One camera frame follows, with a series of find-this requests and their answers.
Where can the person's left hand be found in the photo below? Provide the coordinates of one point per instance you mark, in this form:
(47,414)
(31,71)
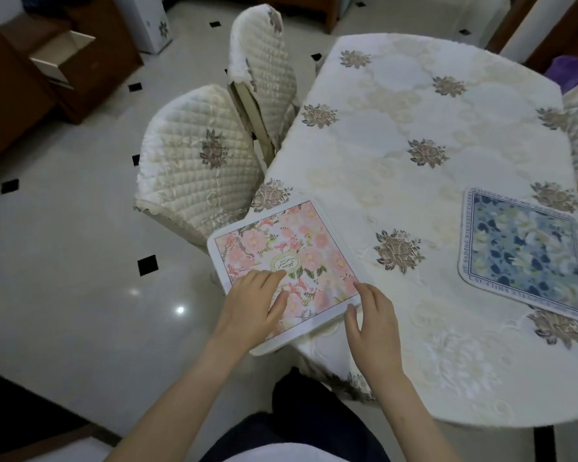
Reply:
(248,307)

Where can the person's right hand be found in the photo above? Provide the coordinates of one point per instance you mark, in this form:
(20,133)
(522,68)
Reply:
(378,331)

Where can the person's left thumb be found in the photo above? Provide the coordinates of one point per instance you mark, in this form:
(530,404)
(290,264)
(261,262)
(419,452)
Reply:
(279,307)

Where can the person's right thumb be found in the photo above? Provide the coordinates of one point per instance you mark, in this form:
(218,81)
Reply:
(351,323)

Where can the pink floral placemat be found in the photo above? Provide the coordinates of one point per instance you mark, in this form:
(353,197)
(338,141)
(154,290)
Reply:
(298,254)

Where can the person's left forearm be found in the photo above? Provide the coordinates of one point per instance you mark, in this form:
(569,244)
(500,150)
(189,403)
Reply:
(173,404)

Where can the person's right forearm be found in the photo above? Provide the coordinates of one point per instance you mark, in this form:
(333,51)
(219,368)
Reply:
(414,418)

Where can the person's dark trousers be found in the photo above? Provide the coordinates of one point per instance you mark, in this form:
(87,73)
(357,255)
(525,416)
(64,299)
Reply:
(308,418)

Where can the person's white shirt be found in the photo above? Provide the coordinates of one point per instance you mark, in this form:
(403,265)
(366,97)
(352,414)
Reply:
(284,454)

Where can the cream embroidered tablecloth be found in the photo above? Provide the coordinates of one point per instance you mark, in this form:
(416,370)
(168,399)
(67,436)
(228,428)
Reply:
(414,153)

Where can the blue floral placemat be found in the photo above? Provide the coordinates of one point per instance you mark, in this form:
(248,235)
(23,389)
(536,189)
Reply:
(525,252)

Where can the brown wooden furniture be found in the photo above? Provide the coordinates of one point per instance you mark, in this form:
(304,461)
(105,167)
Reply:
(308,7)

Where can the brown wooden cabinet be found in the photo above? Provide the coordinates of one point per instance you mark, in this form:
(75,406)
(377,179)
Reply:
(91,67)

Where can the white cardboard box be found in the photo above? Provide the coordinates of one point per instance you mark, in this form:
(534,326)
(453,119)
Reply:
(149,23)

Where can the purple cloth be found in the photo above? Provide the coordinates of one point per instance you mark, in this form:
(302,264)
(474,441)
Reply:
(571,74)

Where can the open white drawer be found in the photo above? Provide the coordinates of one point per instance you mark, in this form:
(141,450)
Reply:
(60,57)

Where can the brown wooden door frame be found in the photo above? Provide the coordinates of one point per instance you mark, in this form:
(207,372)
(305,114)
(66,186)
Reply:
(554,28)

